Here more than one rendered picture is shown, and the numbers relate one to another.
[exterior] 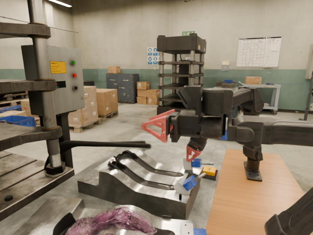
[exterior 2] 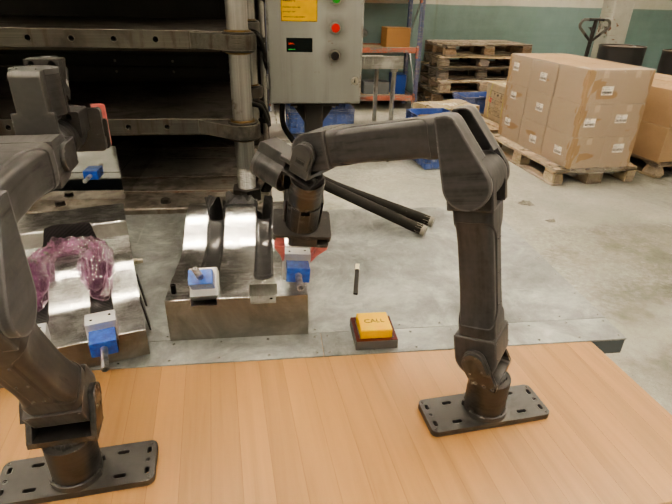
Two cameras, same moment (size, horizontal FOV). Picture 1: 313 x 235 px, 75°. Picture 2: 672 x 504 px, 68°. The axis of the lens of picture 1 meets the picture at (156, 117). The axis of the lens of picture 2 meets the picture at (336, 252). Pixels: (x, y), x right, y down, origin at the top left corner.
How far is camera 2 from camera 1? 1.04 m
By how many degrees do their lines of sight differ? 57
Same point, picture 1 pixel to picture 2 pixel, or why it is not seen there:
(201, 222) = (185, 357)
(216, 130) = not seen: hidden behind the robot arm
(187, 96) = not seen: hidden behind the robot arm
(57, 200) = (114, 209)
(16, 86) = (194, 38)
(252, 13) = not seen: outside the picture
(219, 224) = (193, 380)
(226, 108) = (19, 107)
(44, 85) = (225, 41)
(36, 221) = (69, 213)
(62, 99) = (301, 76)
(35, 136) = (213, 127)
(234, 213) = (240, 397)
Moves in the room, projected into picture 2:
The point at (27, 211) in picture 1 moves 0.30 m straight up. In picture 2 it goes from (142, 219) to (125, 114)
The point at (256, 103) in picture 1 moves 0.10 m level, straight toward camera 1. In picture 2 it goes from (446, 174) to (368, 174)
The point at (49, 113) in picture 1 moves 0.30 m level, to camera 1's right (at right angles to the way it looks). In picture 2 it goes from (235, 93) to (277, 113)
